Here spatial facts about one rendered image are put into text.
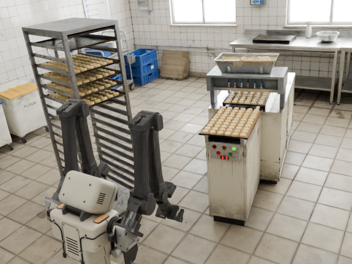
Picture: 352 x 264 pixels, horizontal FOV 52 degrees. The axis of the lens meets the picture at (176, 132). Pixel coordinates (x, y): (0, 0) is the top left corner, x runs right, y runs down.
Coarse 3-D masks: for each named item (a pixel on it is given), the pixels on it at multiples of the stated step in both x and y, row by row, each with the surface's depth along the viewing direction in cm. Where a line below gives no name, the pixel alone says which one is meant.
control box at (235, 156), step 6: (210, 144) 292; (216, 144) 290; (222, 144) 288; (228, 144) 287; (234, 144) 286; (210, 150) 295; (216, 150) 292; (222, 150) 290; (228, 150) 288; (234, 150) 286; (216, 156) 295; (228, 156) 290; (234, 156) 289
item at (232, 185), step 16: (256, 128) 322; (208, 144) 296; (256, 144) 329; (208, 160) 303; (224, 160) 297; (240, 160) 292; (256, 160) 337; (208, 176) 310; (224, 176) 304; (240, 176) 298; (256, 176) 345; (208, 192) 318; (224, 192) 311; (240, 192) 305; (224, 208) 319; (240, 208) 312; (240, 224) 323
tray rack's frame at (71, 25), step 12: (36, 24) 297; (48, 24) 290; (60, 24) 284; (72, 24) 278; (84, 24) 272; (96, 24) 266; (108, 24) 273; (24, 36) 292; (36, 72) 304; (48, 120) 323; (96, 132) 364; (60, 168) 344; (108, 180) 384; (120, 192) 362; (120, 204) 344; (120, 216) 331
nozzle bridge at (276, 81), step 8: (216, 72) 351; (272, 72) 335; (280, 72) 333; (208, 80) 347; (216, 80) 353; (224, 80) 350; (232, 80) 347; (240, 80) 344; (248, 80) 341; (256, 80) 338; (264, 80) 336; (272, 80) 333; (280, 80) 321; (208, 88) 350; (216, 88) 351; (224, 88) 348; (232, 88) 345; (240, 88) 343; (248, 88) 341; (256, 88) 339; (264, 88) 337; (272, 88) 335; (280, 88) 324; (216, 96) 372; (280, 96) 338; (280, 104) 342
